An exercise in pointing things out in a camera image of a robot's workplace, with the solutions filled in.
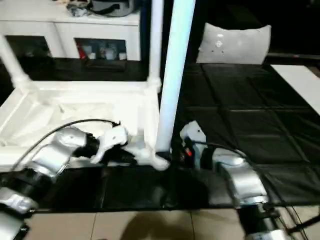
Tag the white plastic table top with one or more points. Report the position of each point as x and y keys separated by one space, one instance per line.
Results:
x=75 y=105

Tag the white plastic table leg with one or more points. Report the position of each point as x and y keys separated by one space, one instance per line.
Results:
x=156 y=42
x=12 y=62
x=175 y=75

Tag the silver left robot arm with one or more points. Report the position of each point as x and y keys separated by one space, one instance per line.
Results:
x=42 y=160

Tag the black floor mat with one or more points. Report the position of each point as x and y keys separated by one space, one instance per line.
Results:
x=237 y=125

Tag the grey printed cushion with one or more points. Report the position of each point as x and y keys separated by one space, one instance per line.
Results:
x=232 y=42

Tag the white glass-door cabinet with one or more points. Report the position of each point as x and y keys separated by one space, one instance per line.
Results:
x=75 y=27

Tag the white flat panel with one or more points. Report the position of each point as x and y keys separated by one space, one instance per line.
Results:
x=300 y=82

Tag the black metal stand leg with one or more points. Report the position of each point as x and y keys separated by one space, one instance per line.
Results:
x=303 y=223

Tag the grey round bag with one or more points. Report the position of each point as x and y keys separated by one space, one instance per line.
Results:
x=112 y=7

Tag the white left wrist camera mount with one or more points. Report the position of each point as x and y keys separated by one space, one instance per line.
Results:
x=111 y=140

